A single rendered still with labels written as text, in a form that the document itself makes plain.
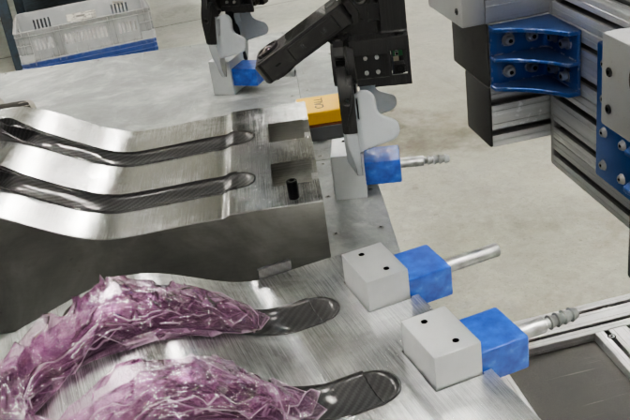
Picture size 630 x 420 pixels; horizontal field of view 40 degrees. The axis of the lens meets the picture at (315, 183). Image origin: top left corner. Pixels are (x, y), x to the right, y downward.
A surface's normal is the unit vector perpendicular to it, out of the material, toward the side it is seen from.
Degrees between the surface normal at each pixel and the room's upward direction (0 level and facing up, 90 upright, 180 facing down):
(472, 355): 90
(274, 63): 90
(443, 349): 0
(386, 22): 90
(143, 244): 90
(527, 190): 0
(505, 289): 0
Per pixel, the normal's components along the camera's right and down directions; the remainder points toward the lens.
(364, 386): -0.04, -0.81
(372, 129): -0.07, 0.20
